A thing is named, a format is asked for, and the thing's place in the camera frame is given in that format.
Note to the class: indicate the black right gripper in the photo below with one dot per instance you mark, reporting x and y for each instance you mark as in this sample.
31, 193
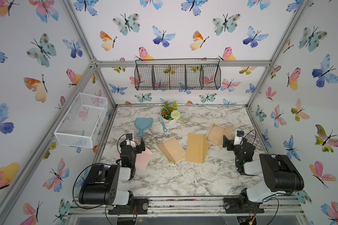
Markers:
226, 141

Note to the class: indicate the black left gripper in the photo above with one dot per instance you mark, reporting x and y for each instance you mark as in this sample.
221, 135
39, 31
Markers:
137, 147

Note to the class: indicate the lined letter paper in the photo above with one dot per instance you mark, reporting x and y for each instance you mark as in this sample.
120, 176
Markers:
172, 150
216, 133

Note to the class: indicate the brown kraft envelope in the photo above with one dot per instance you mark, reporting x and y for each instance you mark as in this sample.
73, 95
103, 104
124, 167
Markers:
197, 147

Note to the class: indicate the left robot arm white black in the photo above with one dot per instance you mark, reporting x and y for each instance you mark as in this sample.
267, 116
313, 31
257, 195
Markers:
101, 184

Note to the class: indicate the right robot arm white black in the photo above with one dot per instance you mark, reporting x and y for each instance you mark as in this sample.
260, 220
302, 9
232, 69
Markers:
280, 176

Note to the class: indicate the white pot with flowers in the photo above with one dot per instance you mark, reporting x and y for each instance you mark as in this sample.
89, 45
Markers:
170, 112

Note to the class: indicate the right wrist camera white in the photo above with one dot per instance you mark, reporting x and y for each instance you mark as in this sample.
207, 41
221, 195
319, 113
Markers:
238, 140

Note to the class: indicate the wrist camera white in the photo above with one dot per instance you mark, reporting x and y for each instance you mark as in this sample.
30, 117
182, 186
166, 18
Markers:
238, 140
129, 139

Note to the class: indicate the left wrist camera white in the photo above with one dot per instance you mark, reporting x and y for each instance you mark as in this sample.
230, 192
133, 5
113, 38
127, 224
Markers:
129, 139

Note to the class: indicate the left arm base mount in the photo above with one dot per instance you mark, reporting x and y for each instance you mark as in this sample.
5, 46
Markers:
136, 206

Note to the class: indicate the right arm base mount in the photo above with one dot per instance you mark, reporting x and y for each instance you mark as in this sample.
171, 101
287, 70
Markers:
241, 205

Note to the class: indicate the white mesh wall basket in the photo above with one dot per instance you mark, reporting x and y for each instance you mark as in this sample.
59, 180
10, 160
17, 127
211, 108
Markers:
81, 123

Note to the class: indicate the black wire wall basket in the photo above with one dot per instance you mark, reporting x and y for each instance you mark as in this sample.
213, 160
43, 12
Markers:
177, 74

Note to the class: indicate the aluminium front rail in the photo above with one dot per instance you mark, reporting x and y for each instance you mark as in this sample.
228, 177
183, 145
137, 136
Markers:
194, 206

